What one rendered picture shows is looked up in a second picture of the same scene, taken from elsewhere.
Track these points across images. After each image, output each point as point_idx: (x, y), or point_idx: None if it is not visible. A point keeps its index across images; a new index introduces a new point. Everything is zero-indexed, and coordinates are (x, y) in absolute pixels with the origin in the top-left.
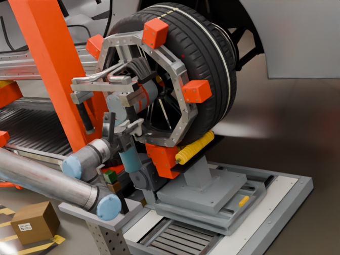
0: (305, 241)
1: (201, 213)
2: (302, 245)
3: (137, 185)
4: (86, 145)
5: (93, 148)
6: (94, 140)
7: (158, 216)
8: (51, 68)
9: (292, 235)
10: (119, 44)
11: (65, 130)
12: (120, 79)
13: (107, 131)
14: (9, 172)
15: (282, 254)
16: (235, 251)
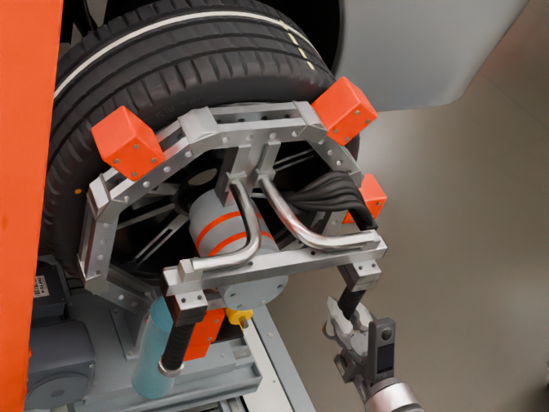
0: (308, 334)
1: (189, 382)
2: (311, 342)
3: (43, 408)
4: (408, 411)
5: (420, 408)
6: (398, 391)
7: None
8: (27, 248)
9: (284, 333)
10: (250, 142)
11: None
12: (364, 244)
13: (390, 360)
14: None
15: (306, 370)
16: (287, 409)
